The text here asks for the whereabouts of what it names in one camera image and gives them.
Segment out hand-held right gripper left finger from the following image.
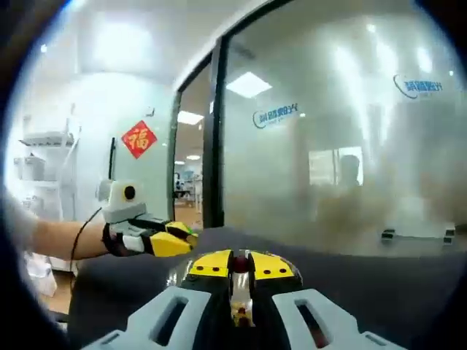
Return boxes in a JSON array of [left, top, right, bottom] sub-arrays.
[[82, 249, 235, 350]]

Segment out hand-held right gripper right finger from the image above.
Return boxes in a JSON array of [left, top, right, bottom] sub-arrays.
[[247, 249, 395, 350]]

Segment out person's left hand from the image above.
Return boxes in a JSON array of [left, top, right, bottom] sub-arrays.
[[101, 222, 128, 258]]

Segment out white shelf rack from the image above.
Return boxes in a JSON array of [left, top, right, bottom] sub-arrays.
[[14, 109, 80, 219]]

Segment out white plastic bag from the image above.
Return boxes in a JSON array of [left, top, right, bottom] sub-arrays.
[[26, 251, 58, 297]]

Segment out ceiling light panel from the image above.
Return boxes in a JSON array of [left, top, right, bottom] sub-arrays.
[[177, 110, 205, 127]]

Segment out blue logo sticker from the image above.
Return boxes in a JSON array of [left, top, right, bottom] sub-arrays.
[[252, 101, 301, 131], [393, 74, 444, 99]]

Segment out black cable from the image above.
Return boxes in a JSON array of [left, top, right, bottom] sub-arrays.
[[70, 206, 104, 260]]

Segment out red diamond wall decoration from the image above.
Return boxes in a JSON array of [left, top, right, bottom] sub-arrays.
[[120, 120, 158, 160]]

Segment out black partition frame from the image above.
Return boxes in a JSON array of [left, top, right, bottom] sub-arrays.
[[201, 36, 229, 230]]

